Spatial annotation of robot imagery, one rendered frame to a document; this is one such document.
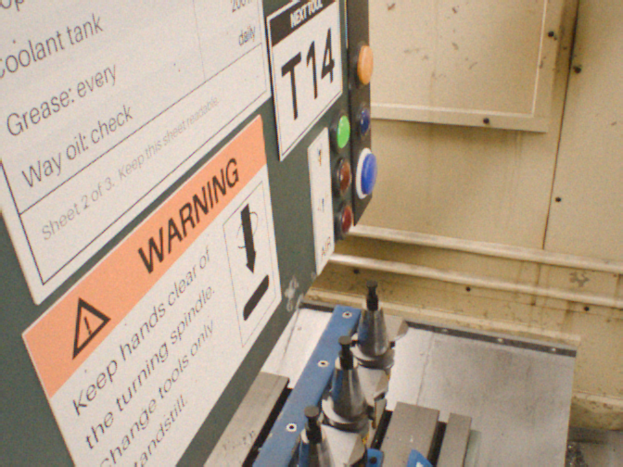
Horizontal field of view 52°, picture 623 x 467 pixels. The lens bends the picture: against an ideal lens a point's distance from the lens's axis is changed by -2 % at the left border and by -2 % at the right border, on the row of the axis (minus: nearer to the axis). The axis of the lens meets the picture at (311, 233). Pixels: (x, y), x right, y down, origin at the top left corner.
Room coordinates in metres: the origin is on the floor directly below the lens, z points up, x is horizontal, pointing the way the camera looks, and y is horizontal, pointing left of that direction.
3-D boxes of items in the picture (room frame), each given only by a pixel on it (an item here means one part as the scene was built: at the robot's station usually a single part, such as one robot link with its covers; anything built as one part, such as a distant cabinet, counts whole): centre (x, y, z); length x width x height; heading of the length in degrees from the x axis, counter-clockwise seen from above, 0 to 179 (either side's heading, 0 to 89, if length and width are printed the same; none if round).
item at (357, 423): (0.55, -0.03, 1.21); 0.06 x 0.06 x 0.03
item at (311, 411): (0.45, 0.01, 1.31); 0.02 x 0.02 x 0.03
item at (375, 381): (0.60, -0.05, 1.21); 0.07 x 0.05 x 0.01; 68
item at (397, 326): (0.70, -0.09, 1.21); 0.07 x 0.05 x 0.01; 68
